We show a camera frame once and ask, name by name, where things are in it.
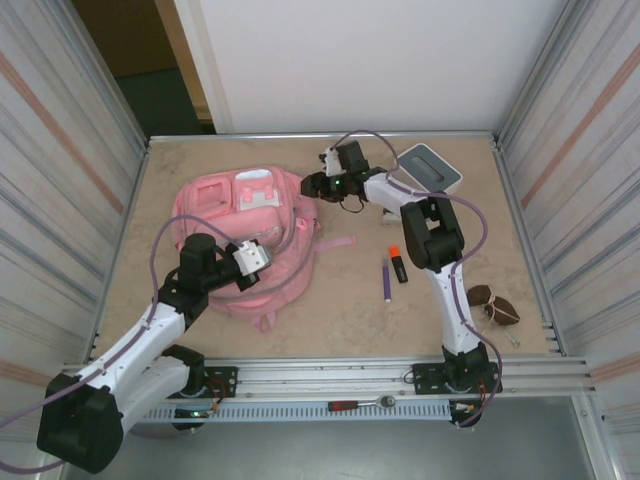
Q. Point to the small green circuit board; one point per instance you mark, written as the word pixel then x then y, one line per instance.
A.
pixel 465 407
pixel 195 413

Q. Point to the black highlighter with orange cap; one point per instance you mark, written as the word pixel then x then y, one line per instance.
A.
pixel 399 265

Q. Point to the brown pouch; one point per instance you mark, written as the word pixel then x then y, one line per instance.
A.
pixel 502 311
pixel 480 295

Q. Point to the small silver spanner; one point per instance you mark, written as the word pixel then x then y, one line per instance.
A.
pixel 512 339

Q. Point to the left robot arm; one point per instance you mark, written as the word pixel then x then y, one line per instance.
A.
pixel 80 425

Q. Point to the translucent corrugated side panel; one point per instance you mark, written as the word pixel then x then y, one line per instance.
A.
pixel 590 200
pixel 50 200

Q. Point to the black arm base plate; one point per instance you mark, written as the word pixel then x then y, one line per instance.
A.
pixel 425 377
pixel 225 380

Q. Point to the purple pen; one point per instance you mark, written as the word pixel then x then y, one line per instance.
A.
pixel 387 280

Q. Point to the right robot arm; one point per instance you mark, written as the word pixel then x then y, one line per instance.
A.
pixel 432 235

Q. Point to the aluminium front rail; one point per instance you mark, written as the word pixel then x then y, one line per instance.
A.
pixel 325 372

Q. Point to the pink school backpack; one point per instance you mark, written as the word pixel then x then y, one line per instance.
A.
pixel 260 210

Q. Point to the white grey tissue box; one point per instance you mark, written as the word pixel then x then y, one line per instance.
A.
pixel 430 167

